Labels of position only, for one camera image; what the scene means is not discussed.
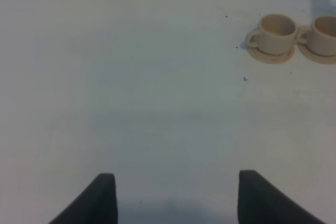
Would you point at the cup saucer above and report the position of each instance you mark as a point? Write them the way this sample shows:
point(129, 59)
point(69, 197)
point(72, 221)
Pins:
point(327, 60)
point(271, 59)

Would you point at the left beige teacup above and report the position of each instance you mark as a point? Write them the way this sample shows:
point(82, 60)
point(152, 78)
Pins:
point(274, 34)

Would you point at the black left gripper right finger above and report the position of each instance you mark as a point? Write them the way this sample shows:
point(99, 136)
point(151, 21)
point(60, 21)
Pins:
point(261, 202)

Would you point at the beige teacup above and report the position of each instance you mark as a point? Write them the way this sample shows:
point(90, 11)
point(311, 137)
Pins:
point(319, 37)
point(274, 34)

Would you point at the right beige teacup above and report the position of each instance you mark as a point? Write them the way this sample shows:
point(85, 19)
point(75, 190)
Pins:
point(319, 37)

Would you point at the right cup saucer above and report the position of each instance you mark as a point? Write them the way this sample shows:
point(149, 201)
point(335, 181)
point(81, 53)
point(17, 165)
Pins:
point(327, 60)

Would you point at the left cup saucer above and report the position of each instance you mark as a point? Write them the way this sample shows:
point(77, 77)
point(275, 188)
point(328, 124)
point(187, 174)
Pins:
point(271, 59)

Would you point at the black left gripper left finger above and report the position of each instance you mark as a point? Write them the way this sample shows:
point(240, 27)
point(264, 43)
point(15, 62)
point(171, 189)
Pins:
point(96, 204)

